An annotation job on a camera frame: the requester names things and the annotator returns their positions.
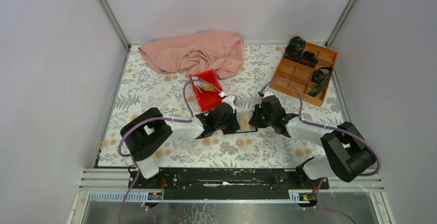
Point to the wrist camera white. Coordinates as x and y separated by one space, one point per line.
264 95
229 99

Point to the rolled dark belt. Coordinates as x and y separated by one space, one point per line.
308 59
294 49

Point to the wooden compartment tray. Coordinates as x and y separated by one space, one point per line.
295 79

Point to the gold VIP card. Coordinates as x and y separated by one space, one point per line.
208 87

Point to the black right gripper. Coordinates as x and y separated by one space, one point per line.
254 121

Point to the rolled dark belt top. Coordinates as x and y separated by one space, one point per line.
294 49

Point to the stack of cards in bin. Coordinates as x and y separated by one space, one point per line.
199 84

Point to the pink cloth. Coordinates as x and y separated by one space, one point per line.
220 51

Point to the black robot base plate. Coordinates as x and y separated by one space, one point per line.
228 184

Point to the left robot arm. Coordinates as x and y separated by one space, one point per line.
145 134

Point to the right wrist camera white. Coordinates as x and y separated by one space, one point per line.
264 95

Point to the red plastic bin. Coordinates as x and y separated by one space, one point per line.
208 100

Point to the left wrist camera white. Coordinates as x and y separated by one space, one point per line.
229 99

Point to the rolled dark belt middle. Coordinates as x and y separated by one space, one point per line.
308 59

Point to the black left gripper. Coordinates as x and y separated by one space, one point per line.
234 124

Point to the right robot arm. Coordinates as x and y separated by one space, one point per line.
346 154

